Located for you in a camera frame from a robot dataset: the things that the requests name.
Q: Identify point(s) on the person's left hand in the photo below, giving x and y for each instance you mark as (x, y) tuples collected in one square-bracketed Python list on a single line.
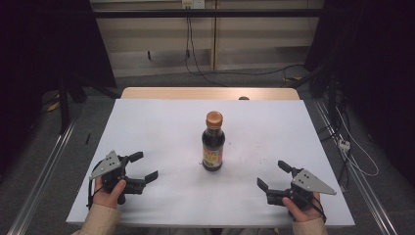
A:
[(106, 198)]

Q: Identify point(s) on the metal floor rail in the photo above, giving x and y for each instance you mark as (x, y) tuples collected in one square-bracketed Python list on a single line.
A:
[(362, 182), (42, 176)]

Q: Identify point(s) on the small dark knob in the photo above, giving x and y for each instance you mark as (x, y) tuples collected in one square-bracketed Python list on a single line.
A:
[(243, 98)]

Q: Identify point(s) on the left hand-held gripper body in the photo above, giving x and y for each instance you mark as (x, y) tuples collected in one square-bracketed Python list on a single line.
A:
[(109, 164)]

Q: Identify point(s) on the white power strip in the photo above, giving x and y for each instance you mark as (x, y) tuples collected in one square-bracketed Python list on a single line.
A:
[(344, 145)]

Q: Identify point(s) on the dark curtain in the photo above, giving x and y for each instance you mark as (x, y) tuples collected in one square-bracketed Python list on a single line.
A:
[(375, 65), (39, 49)]

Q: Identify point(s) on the small black stick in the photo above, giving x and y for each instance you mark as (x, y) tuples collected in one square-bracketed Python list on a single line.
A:
[(87, 139)]

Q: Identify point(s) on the person's right hand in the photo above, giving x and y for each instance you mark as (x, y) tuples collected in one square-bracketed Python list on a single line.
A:
[(305, 213)]

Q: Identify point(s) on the black metal stand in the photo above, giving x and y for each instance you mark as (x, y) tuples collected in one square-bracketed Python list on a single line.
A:
[(64, 107)]

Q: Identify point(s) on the wooden table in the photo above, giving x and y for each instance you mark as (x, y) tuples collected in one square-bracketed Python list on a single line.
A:
[(195, 93)]

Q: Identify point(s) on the dark sauce bottle orange cap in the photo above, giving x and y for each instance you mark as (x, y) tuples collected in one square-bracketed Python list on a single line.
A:
[(213, 147)]

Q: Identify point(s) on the black horizontal bar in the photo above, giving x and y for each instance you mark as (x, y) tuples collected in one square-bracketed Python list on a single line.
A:
[(228, 13)]

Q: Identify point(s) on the white board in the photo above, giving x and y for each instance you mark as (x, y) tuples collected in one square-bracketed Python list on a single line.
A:
[(169, 130)]

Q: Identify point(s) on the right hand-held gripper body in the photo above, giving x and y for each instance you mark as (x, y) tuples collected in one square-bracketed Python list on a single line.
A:
[(308, 182)]

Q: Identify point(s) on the white wall outlet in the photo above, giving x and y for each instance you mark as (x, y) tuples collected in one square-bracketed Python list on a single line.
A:
[(193, 4)]

